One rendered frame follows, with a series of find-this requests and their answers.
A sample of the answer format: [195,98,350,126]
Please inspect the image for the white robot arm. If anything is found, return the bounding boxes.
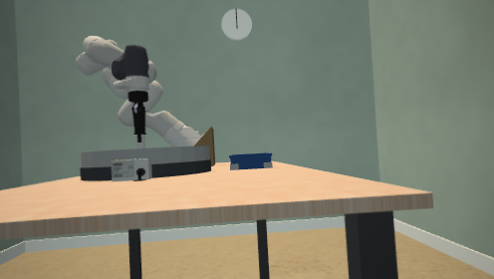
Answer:
[77,36,204,147]

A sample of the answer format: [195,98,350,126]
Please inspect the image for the blue crate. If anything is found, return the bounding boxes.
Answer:
[229,152,273,170]

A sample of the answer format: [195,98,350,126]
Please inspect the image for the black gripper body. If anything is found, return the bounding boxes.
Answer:
[128,90,148,114]

